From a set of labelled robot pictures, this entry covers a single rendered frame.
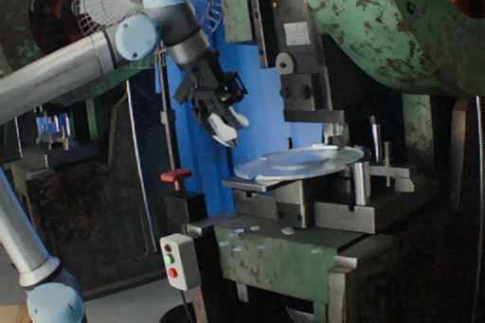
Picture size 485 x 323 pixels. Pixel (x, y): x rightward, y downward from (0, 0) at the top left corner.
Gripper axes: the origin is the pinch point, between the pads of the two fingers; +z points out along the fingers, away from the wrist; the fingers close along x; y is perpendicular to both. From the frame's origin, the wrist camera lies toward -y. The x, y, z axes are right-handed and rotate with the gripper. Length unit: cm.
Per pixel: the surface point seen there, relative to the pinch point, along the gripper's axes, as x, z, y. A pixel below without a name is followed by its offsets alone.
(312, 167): 10.1, 14.0, 7.3
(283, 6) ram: 31.7, -14.9, -0.8
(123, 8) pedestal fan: 44, -22, -78
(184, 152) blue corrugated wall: 122, 105, -213
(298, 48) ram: 27.1, -5.4, 1.7
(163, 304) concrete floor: 10, 99, -114
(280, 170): 6.8, 12.5, 1.6
